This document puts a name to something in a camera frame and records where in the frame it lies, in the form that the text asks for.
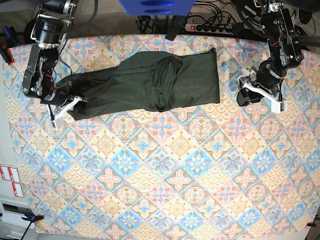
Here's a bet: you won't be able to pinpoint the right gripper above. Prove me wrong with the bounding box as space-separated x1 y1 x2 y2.
40 86 88 129

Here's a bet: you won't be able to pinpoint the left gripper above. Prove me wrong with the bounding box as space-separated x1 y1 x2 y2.
236 61 288 114

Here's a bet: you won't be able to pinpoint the dark green long-sleeve shirt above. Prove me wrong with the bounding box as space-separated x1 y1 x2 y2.
57 48 220 121

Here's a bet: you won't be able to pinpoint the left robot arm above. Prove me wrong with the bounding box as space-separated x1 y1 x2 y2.
236 0 303 114

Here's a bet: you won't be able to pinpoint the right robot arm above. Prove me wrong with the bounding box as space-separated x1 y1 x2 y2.
22 0 87 129

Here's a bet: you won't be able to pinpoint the black power strip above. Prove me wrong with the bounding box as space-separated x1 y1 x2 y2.
184 23 232 35

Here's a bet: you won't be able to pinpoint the black round stand base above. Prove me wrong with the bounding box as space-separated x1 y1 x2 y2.
23 19 35 44

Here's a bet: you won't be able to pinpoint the blue clamp top left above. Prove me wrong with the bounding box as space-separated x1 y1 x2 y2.
0 26 17 66

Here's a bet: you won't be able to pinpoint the blue clamp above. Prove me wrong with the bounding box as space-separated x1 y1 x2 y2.
0 26 17 66
21 214 45 240

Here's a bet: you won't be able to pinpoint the red white label stickers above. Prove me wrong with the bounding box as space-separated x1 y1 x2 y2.
0 165 24 198

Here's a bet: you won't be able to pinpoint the patterned pastel tablecloth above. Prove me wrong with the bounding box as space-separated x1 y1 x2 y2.
0 35 320 240

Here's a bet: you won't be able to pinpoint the black remote control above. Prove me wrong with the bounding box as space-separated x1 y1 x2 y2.
165 15 187 41

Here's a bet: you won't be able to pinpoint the blue plastic box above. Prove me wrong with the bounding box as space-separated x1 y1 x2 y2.
119 0 196 16

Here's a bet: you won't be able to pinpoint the blue clamp bottom left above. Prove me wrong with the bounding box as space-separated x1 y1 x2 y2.
21 214 45 240

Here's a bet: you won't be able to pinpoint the red clamp bottom right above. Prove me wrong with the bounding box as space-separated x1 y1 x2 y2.
306 222 316 228

